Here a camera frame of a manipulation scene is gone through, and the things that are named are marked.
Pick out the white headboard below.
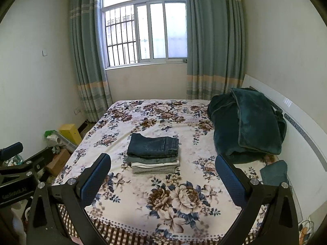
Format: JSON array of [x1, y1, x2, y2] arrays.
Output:
[[242, 75, 326, 227]]

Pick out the teal striped right curtain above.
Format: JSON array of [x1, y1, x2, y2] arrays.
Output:
[[186, 0, 245, 100]]

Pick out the cardboard box on floor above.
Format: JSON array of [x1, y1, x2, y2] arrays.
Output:
[[46, 149, 70, 176]]

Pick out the yellow box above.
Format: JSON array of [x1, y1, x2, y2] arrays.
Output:
[[59, 124, 82, 145]]

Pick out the dark blue denim jeans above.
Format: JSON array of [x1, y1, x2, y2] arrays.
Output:
[[127, 133, 179, 159]]

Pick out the floral bed blanket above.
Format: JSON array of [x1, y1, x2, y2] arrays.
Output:
[[54, 100, 241, 244]]

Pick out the folded beige pants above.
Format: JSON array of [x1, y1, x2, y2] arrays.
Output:
[[132, 166, 178, 174]]

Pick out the folded grey-blue pants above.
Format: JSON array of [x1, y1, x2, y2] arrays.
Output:
[[126, 156, 179, 164]]

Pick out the window with white frame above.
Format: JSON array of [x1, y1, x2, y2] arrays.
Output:
[[101, 0, 187, 68]]

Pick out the folded white garment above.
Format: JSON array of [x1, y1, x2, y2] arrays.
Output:
[[131, 160, 180, 168]]

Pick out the teal pillow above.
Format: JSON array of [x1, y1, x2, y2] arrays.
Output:
[[260, 160, 289, 186]]

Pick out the teal striped left curtain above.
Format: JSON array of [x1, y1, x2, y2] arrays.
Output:
[[69, 0, 113, 122]]

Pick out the dark green plush blanket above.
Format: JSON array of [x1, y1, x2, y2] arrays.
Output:
[[207, 88, 287, 164]]

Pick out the teal striped curtain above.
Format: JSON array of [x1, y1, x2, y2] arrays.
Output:
[[186, 0, 245, 100], [69, 0, 113, 122]]

